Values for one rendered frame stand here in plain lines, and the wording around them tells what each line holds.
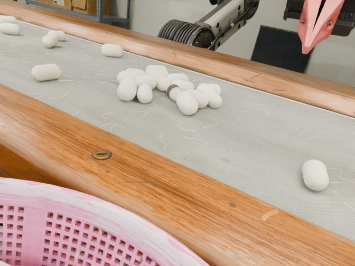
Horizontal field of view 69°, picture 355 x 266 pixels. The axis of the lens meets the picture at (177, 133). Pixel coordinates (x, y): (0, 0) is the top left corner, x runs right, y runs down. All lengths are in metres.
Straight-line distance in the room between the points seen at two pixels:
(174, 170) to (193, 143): 0.09
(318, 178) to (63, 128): 0.19
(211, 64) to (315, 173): 0.31
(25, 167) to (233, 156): 0.16
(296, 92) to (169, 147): 0.28
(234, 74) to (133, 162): 0.34
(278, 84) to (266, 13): 1.94
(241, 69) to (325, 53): 1.88
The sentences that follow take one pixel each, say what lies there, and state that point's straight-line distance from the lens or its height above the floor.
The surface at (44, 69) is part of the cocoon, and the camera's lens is 0.35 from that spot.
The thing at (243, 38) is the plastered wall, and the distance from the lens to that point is 2.42.
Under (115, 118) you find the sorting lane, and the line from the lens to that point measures 0.26.
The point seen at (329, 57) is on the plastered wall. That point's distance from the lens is 2.33.
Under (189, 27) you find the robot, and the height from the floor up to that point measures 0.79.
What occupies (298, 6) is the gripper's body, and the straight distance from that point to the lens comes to 0.48.
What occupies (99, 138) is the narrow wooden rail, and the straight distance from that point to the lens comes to 0.18.
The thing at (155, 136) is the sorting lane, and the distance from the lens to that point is 0.24.
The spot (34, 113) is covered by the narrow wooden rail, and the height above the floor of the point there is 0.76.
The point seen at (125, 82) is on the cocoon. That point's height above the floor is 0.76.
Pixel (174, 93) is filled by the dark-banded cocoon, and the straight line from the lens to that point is 0.32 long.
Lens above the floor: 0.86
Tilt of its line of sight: 28 degrees down
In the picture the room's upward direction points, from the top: 10 degrees clockwise
